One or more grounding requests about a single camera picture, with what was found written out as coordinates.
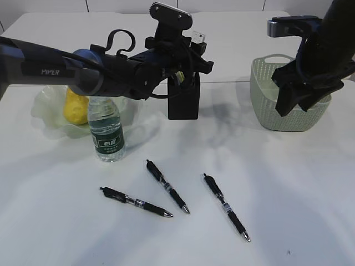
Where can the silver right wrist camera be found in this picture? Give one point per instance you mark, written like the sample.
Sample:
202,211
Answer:
301,26

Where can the clear water bottle green label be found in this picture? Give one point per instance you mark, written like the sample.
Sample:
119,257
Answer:
106,129

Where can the clear plastic ruler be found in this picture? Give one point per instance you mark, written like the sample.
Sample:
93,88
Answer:
197,37

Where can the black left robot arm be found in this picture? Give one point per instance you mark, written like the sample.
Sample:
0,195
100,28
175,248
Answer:
94,73

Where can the black pen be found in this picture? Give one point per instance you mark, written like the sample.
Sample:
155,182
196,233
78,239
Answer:
124,198
167,186
210,181

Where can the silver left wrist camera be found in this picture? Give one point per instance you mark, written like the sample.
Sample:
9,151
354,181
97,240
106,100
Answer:
170,16

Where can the black square pen holder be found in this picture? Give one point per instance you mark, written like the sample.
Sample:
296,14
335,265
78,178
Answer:
185,106

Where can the pale green wavy glass plate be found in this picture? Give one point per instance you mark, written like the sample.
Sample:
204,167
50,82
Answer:
60,113

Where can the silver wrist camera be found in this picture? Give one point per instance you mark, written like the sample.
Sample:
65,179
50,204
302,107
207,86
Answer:
170,16
301,26

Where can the yellow utility knife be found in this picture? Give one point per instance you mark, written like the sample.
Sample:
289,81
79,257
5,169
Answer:
180,77

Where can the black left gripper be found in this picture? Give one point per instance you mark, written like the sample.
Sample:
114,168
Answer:
163,58

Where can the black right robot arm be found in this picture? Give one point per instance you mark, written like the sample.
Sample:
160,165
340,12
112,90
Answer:
323,59

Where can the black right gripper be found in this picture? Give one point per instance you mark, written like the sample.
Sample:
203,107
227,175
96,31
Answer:
294,83

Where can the yellow pear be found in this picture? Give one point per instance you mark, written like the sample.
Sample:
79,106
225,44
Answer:
76,108

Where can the pale green plastic basket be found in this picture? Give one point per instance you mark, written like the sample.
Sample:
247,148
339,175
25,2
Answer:
264,93

